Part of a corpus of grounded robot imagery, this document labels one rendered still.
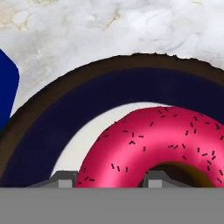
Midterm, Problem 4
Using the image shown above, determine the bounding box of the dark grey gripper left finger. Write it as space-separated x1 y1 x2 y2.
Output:
28 170 79 189

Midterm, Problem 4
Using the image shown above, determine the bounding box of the dark blue rimmed plate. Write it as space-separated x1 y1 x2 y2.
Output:
0 52 224 189

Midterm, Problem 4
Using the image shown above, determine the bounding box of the pink sprinkled doughnut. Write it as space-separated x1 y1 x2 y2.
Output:
74 106 224 189

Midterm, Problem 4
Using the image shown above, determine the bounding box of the blue tray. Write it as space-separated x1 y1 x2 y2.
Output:
0 48 20 131

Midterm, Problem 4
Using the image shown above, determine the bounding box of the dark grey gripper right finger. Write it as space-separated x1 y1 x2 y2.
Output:
139 170 194 189

